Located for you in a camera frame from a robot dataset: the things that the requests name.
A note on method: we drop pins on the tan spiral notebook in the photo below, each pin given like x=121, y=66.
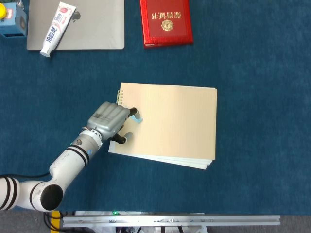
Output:
x=170, y=126

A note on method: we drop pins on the blue cardboard box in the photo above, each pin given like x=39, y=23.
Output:
x=13, y=21

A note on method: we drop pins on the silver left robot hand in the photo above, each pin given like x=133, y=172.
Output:
x=109, y=120

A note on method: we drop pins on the aluminium profile rail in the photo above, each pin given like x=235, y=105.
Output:
x=170, y=221

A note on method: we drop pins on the dark teal table mat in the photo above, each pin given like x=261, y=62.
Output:
x=218, y=116

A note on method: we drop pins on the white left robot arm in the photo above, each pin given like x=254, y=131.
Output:
x=48, y=179

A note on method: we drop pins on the red certificate folder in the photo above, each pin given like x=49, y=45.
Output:
x=166, y=21

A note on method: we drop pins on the light blue paper strip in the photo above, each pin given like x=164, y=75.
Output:
x=138, y=119

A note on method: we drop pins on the grey closed laptop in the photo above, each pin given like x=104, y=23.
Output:
x=92, y=29

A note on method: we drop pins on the white toothpaste tube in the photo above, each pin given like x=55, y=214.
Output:
x=57, y=30

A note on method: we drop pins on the yellow floor tape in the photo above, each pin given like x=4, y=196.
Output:
x=55, y=220

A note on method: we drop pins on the yellow ribbed cap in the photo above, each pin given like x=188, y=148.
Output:
x=2, y=11

